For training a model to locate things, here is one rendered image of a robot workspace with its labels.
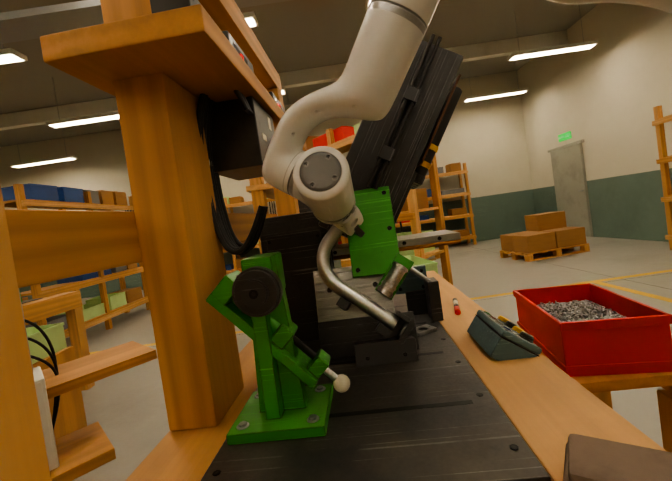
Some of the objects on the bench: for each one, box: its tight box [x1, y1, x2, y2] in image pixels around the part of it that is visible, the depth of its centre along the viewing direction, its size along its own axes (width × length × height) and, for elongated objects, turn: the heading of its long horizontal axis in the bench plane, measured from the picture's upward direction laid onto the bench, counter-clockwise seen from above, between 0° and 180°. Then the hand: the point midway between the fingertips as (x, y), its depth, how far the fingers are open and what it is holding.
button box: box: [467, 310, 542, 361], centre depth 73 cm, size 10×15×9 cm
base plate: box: [201, 294, 551, 481], centre depth 94 cm, size 42×110×2 cm
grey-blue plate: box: [396, 265, 428, 315], centre depth 101 cm, size 10×2×14 cm
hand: (341, 223), depth 80 cm, fingers closed on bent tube, 3 cm apart
